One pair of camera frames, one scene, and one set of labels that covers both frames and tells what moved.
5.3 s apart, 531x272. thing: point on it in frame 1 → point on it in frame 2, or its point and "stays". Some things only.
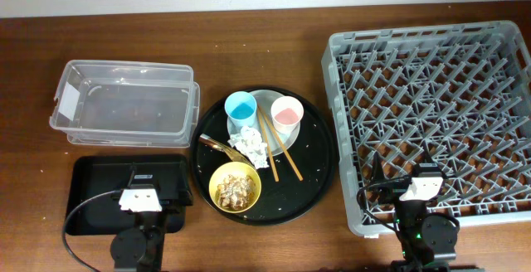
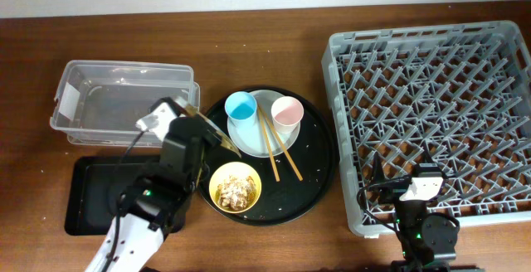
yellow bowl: [235, 187] stays
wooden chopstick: [284, 150] stays
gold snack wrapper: [234, 155] → [225, 143]
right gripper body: [395, 190] stays
